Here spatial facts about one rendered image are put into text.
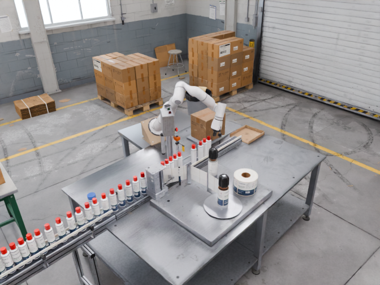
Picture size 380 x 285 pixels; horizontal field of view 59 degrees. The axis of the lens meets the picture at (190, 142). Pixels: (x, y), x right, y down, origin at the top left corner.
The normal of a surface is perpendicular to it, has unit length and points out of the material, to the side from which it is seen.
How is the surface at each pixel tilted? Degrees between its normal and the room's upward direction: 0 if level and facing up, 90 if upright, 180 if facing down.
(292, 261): 0
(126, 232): 0
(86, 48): 90
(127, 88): 90
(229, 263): 1
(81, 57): 90
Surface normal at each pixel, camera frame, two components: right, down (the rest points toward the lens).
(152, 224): -0.02, -0.87
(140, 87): 0.65, 0.39
